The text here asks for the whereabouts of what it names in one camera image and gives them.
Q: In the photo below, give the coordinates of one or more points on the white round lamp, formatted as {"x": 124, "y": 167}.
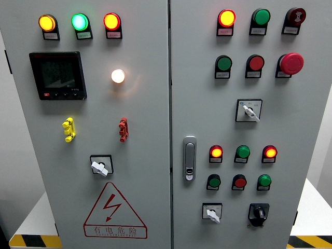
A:
{"x": 118, "y": 76}

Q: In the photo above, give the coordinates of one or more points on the pale grey cabinet door with display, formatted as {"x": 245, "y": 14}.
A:
{"x": 145, "y": 116}

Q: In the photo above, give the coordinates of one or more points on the large red push button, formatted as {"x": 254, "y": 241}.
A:
{"x": 256, "y": 63}

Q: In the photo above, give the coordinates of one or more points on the black knob turn switch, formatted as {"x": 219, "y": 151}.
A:
{"x": 259, "y": 213}

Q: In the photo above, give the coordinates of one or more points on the red warning triangle sticker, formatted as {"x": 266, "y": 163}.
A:
{"x": 114, "y": 230}

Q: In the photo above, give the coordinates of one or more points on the large yellow lamp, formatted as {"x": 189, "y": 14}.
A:
{"x": 47, "y": 23}

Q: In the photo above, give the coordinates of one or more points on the black yellow striped tape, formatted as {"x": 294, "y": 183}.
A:
{"x": 308, "y": 241}
{"x": 33, "y": 241}

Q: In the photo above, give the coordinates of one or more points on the small red push button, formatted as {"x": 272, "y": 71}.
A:
{"x": 240, "y": 182}

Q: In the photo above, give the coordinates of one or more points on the small green lamp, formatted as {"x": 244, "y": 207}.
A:
{"x": 264, "y": 180}
{"x": 243, "y": 152}

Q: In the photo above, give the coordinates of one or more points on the large green push button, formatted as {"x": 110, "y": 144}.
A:
{"x": 224, "y": 63}

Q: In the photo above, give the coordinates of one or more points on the small green push button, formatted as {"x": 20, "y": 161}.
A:
{"x": 214, "y": 182}

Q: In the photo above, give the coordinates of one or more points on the silver door lock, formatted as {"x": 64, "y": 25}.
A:
{"x": 189, "y": 155}

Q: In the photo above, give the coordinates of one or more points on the pale grey cabinet door with lock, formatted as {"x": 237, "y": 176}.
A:
{"x": 285, "y": 124}

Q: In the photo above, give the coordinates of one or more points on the small red lamp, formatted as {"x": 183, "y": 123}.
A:
{"x": 270, "y": 152}
{"x": 216, "y": 152}

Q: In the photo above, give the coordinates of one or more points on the large red lamp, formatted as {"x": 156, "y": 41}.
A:
{"x": 111, "y": 21}
{"x": 227, "y": 18}

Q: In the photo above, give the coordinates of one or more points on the black door hinge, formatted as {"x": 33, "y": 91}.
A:
{"x": 295, "y": 218}
{"x": 56, "y": 229}
{"x": 7, "y": 62}

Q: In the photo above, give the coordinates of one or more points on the large red stop button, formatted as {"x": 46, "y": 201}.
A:
{"x": 292, "y": 63}

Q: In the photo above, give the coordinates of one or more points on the black display meter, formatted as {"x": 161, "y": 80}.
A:
{"x": 58, "y": 75}

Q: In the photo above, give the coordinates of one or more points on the large green lamp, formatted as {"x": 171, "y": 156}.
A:
{"x": 80, "y": 21}
{"x": 261, "y": 16}

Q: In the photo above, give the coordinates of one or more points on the dark red buzzer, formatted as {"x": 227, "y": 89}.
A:
{"x": 297, "y": 16}

